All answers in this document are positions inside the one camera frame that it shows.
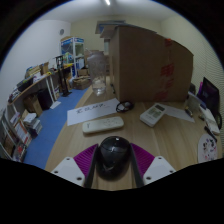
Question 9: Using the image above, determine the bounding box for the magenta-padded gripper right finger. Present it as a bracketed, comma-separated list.
[129, 142, 177, 189]

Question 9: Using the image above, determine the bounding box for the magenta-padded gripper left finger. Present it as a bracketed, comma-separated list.
[50, 143, 100, 189]

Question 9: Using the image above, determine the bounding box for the black computer mouse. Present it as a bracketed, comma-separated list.
[95, 135, 132, 182]

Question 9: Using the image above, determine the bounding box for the blue floor mat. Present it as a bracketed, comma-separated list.
[23, 87, 90, 170]

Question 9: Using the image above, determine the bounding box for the white remote with display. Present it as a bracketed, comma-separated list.
[139, 103, 167, 128]

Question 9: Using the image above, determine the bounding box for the stack of books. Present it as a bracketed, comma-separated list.
[23, 113, 44, 138]

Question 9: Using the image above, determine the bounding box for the white paper sheet with writing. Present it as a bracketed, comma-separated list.
[66, 97, 121, 127]

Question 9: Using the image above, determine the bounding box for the shelf unit with books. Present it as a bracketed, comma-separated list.
[0, 106, 33, 163]

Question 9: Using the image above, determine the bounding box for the long black pen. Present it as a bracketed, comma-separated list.
[203, 124, 218, 143]

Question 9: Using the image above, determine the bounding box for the low open cardboard box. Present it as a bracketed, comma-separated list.
[72, 75, 92, 90]

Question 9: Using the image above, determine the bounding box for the black flat screen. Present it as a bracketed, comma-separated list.
[196, 76, 221, 116]

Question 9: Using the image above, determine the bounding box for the black metal stand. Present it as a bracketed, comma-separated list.
[54, 54, 73, 98]

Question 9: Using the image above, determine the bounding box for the wooden side desk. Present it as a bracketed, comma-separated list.
[7, 63, 74, 114]

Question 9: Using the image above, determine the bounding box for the clear plastic jar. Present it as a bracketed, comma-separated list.
[87, 50, 108, 97]

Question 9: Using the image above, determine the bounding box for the large brown cardboard box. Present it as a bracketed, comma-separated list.
[109, 25, 194, 103]

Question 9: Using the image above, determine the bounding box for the blue white display cabinet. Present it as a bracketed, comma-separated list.
[60, 36, 85, 78]

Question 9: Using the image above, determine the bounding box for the black coiled cable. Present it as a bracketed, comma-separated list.
[115, 100, 135, 114]

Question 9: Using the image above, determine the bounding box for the high wall window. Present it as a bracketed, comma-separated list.
[95, 20, 126, 35]

